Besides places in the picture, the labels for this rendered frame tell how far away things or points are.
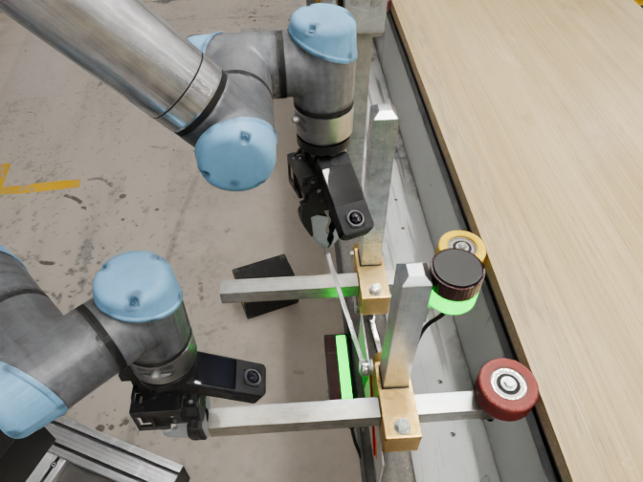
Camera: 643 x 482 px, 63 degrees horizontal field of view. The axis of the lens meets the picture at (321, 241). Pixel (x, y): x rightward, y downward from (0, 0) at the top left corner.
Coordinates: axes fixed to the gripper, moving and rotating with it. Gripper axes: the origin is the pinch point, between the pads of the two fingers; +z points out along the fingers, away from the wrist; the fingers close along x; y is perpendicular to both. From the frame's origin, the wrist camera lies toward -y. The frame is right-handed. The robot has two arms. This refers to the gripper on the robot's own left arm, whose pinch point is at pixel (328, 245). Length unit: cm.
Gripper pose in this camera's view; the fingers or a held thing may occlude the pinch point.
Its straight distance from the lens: 81.8
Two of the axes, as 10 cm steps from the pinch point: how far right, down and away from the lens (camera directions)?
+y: -4.1, -6.7, 6.2
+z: 0.0, 6.8, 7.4
